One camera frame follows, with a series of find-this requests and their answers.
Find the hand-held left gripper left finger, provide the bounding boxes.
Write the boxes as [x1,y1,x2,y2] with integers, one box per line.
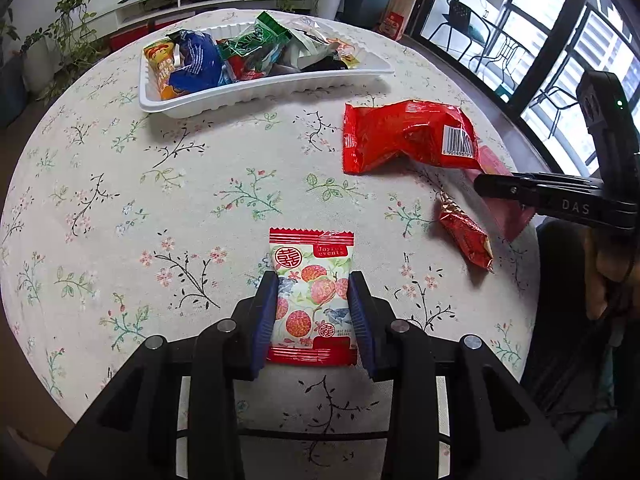
[47,270,280,480]

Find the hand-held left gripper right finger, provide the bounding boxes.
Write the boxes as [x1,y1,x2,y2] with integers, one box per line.
[347,270,580,480]

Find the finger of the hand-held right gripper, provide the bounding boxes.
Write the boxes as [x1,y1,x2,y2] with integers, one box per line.
[472,171,608,222]

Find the pink snack packet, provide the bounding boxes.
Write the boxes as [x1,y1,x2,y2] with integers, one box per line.
[462,144,537,244]

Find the floral white red packet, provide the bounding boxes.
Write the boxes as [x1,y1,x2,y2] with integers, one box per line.
[265,227,359,367]

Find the small red gold packet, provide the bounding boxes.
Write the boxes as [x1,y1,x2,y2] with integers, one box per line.
[437,197,495,274]

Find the large red chip bag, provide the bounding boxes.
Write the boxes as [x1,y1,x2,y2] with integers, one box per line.
[342,99,484,176]

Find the gold snack packet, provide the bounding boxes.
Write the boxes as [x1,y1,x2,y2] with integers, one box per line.
[332,42,362,70]

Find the white plastic tray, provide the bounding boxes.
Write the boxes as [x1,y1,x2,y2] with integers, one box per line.
[138,19,396,120]

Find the black snack packet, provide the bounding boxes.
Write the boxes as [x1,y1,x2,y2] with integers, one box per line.
[299,54,352,74]

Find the white snack packet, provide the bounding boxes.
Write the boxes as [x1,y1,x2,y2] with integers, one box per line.
[284,17,342,69]

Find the dark blue snack packet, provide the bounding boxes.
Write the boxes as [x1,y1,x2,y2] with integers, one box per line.
[168,29,237,95]

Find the orange snack packet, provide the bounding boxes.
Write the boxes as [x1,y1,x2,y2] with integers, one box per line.
[143,42,187,102]

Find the green snack packet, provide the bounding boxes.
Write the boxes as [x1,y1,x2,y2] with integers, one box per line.
[217,10,294,79]

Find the person's right hand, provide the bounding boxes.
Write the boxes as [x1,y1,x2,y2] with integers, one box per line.
[584,231,640,322]

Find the black framed balcony window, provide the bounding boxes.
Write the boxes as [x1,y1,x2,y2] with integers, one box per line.
[404,0,640,177]

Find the floral tablecloth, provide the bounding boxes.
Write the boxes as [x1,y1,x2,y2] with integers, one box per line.
[0,9,543,426]

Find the grey office chair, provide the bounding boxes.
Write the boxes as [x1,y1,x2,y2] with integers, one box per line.
[520,220,623,443]

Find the black balcony chair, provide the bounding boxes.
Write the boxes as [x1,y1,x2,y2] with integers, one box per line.
[427,0,502,69]

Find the red box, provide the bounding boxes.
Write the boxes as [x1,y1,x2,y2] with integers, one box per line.
[375,9,407,42]

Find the tall plant in dark pot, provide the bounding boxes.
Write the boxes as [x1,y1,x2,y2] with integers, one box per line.
[0,7,29,129]

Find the plant in ribbed white pot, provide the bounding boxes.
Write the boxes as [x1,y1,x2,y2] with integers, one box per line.
[20,30,57,94]

